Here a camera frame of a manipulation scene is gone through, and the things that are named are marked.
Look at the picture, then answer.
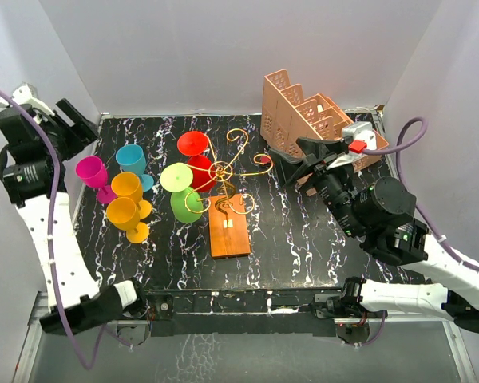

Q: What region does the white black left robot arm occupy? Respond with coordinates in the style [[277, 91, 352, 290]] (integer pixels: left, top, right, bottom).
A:
[[0, 97, 149, 335]]

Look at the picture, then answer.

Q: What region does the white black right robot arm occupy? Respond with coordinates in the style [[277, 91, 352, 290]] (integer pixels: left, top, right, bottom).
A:
[[269, 138, 479, 334]]

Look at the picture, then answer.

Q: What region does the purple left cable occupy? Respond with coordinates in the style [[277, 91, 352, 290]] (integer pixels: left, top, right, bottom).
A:
[[0, 81, 105, 370]]

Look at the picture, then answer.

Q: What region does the gold wire glass rack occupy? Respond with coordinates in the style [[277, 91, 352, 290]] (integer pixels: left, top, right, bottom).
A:
[[202, 128, 273, 215]]

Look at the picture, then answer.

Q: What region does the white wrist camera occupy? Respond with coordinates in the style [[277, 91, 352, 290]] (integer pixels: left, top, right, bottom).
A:
[[327, 121, 378, 172], [11, 83, 55, 123]]

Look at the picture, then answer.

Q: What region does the pink plastic file organizer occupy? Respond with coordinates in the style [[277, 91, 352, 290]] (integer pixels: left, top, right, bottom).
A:
[[261, 69, 389, 172]]

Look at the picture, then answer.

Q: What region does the orange wooden rack base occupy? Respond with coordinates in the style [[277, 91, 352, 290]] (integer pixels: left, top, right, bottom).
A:
[[208, 195, 251, 259]]

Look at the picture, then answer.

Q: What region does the black metal base frame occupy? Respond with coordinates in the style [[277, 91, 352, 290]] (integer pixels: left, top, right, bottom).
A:
[[27, 285, 424, 350]]

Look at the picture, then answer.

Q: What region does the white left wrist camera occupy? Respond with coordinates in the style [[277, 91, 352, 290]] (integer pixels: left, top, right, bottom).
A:
[[11, 83, 55, 123]]

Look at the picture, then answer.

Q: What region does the red wine glass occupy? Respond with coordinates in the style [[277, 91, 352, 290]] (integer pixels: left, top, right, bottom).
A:
[[177, 131, 216, 192]]

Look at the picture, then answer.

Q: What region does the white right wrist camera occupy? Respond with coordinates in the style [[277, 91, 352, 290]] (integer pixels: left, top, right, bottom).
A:
[[327, 121, 378, 172]]

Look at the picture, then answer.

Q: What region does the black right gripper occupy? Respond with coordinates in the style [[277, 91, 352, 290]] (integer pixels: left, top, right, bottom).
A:
[[269, 137, 366, 239]]

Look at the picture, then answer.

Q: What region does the green wine glass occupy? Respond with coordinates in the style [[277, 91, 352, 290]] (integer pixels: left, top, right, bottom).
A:
[[160, 162, 204, 224]]

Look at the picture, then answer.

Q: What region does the blue wine glass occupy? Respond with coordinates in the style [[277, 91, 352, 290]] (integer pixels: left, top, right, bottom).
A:
[[115, 144, 154, 192]]

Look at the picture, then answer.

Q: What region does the yellow-base orange wine glass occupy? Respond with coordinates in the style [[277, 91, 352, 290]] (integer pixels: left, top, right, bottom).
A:
[[106, 197, 149, 243]]

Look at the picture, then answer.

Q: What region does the magenta wine glass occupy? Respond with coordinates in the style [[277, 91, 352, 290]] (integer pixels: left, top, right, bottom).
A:
[[75, 156, 117, 204]]

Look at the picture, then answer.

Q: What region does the small red object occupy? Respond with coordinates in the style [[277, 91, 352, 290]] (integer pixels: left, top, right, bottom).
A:
[[260, 156, 271, 165]]

